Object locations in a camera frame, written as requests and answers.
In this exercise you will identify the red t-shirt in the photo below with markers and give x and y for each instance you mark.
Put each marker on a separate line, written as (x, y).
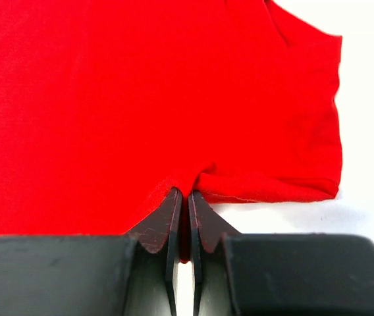
(105, 106)

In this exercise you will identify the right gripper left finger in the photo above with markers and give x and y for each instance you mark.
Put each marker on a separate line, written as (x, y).
(130, 274)

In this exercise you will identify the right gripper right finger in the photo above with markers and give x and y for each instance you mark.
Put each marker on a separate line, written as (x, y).
(276, 274)

